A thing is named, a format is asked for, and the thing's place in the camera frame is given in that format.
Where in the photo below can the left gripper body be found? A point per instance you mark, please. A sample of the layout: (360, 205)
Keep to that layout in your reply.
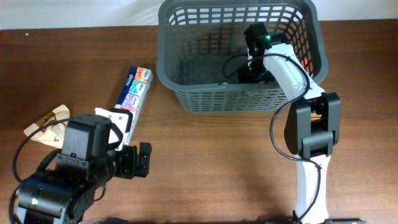
(126, 162)

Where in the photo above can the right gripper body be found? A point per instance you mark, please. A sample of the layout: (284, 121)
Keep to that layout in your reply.
(255, 73)

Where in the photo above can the orange spaghetti package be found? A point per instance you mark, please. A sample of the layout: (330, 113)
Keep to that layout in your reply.
(307, 64)

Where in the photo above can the multicolour tissue pack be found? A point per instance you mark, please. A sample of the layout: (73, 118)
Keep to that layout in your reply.
(133, 95)

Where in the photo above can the beige snack bag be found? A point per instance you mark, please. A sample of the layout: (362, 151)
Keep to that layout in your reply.
(54, 134)

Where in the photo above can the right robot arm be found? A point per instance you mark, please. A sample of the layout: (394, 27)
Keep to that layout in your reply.
(305, 128)

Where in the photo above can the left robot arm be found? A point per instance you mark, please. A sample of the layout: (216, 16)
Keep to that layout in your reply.
(63, 186)

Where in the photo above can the grey plastic basket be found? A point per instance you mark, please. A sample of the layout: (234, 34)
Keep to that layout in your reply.
(201, 44)

